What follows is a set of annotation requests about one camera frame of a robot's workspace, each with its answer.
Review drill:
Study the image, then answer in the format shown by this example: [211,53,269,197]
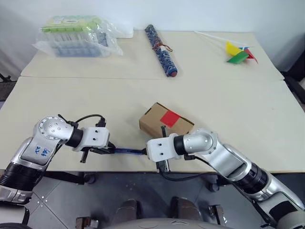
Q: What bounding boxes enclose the black table frame bar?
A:
[44,171,86,185]

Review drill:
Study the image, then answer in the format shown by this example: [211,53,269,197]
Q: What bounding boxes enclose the red tape square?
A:
[160,111,180,128]

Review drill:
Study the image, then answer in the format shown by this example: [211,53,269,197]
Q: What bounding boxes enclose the colourful pinwheel white stick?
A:
[194,30,259,64]

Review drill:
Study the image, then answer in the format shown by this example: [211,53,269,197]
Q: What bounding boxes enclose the clear plastic bag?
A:
[32,15,124,58]

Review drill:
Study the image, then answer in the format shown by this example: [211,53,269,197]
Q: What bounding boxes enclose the brown cardboard box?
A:
[139,102,195,138]

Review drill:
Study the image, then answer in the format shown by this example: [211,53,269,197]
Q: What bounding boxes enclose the black floor stand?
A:
[0,73,17,101]

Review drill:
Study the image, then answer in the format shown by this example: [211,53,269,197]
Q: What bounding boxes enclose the grey stand caster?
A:
[75,216,100,229]
[208,205,226,226]

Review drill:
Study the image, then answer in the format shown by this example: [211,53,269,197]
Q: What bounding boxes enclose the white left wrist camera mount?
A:
[72,126,111,153]

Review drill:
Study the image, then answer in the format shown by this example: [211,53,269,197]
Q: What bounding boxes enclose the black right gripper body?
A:
[156,125,171,173]

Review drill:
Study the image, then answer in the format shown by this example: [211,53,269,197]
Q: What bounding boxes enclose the dark rounded shape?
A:
[115,199,142,220]
[170,197,201,221]

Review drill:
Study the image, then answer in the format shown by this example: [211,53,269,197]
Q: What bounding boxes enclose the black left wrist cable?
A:
[58,114,107,128]

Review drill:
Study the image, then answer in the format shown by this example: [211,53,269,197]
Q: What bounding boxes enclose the black table caster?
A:
[206,177,220,192]
[84,173,97,184]

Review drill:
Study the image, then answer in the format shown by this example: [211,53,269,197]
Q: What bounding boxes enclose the green lid clear container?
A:
[40,15,102,57]

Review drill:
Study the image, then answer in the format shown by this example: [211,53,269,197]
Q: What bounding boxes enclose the silver robot body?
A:
[102,217,239,229]

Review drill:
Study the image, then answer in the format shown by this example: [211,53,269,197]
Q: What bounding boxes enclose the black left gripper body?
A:
[80,147,106,164]

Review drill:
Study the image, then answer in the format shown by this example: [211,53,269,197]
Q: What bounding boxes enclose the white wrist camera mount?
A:
[72,126,111,153]
[146,133,182,163]

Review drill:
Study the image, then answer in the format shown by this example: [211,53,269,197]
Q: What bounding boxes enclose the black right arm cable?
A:
[159,154,220,181]

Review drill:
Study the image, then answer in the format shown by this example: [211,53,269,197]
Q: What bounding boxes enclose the blue patterned rolled scroll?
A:
[144,23,179,78]

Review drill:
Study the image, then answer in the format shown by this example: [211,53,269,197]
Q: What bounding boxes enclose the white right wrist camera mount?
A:
[146,133,182,163]

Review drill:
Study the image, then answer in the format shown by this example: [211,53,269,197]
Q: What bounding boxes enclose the brown cord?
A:
[152,42,173,52]

